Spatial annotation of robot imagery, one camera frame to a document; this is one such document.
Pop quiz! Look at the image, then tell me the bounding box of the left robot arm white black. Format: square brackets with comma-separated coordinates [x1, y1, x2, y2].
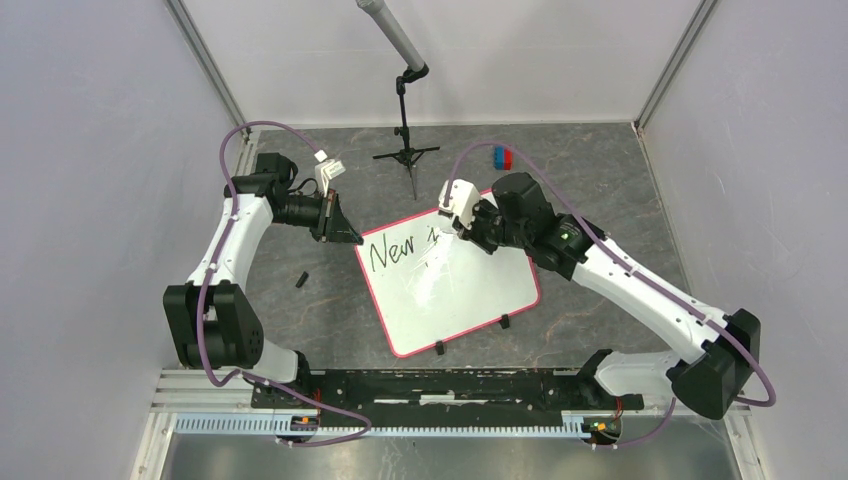
[163, 152, 363, 408]

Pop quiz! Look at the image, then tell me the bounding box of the black marker cap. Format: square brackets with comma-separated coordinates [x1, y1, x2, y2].
[295, 271, 309, 289]

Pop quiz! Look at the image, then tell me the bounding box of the black tripod stand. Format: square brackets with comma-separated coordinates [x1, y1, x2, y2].
[373, 64, 441, 200]

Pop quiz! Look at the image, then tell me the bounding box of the black white marker pen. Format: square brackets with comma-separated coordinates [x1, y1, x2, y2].
[434, 232, 462, 245]

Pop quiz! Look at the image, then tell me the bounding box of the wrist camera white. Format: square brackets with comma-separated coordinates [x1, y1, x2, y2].
[438, 179, 482, 230]
[314, 149, 346, 196]

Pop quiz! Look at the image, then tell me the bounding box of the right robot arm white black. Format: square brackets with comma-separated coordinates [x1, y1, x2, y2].
[439, 172, 762, 420]

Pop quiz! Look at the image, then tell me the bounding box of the grey microphone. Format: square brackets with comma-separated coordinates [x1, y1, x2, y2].
[356, 0, 427, 72]

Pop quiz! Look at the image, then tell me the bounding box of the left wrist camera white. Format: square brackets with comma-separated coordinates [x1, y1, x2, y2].
[314, 149, 346, 196]

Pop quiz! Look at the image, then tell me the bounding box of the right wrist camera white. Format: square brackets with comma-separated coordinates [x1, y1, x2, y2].
[438, 179, 482, 230]

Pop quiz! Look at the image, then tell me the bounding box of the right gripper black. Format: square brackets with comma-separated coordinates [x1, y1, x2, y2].
[453, 195, 530, 255]

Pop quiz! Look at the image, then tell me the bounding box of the white slotted cable duct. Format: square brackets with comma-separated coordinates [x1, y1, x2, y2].
[174, 413, 621, 439]

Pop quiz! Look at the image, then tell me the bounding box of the blue red eraser block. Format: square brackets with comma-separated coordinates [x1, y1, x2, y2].
[493, 146, 513, 171]

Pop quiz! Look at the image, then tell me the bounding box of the whiteboard with pink frame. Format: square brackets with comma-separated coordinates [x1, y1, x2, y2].
[354, 208, 541, 358]

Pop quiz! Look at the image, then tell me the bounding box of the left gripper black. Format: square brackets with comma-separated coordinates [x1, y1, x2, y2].
[272, 188, 364, 246]

